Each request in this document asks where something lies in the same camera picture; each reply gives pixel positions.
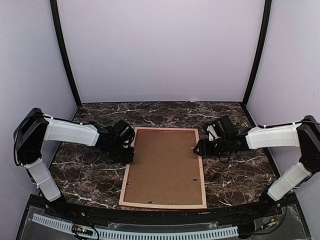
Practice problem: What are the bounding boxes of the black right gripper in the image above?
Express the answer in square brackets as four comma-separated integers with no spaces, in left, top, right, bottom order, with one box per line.
[193,135,231,157]

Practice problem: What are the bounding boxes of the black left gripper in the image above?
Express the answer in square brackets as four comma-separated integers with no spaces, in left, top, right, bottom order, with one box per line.
[108,140,134,164]

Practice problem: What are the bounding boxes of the brown cardboard backing board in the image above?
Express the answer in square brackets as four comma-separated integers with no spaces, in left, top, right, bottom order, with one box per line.
[122,129,203,204]

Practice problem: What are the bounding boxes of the red wooden picture frame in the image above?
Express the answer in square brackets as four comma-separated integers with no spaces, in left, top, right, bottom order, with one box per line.
[118,126,208,210]

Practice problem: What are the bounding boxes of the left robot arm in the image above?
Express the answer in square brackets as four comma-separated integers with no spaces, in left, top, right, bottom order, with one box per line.
[13,107,136,218]

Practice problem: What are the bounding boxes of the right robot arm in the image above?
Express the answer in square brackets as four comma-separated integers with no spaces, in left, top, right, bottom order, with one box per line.
[193,115,320,217]

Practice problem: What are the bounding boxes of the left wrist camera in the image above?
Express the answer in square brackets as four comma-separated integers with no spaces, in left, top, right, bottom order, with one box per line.
[108,119,136,146]

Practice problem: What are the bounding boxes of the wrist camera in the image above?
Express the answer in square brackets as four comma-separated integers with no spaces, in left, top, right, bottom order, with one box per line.
[108,119,136,146]
[203,115,239,141]

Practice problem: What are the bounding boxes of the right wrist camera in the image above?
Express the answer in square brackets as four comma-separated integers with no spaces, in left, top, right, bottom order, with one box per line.
[203,115,239,141]

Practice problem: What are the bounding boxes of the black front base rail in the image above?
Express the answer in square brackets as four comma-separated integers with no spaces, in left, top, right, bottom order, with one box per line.
[27,193,298,226]

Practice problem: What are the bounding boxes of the white slotted cable duct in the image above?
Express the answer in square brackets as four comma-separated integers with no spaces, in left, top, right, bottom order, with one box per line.
[31,213,239,240]

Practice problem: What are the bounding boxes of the black right enclosure post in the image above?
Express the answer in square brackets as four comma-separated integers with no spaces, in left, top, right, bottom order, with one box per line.
[241,0,273,103]

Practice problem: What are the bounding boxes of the black enclosure post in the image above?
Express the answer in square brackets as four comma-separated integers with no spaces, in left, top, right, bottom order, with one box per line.
[49,0,82,108]
[241,0,273,103]

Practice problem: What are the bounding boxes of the black left enclosure post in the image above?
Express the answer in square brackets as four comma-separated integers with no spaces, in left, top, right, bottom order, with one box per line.
[49,0,82,108]

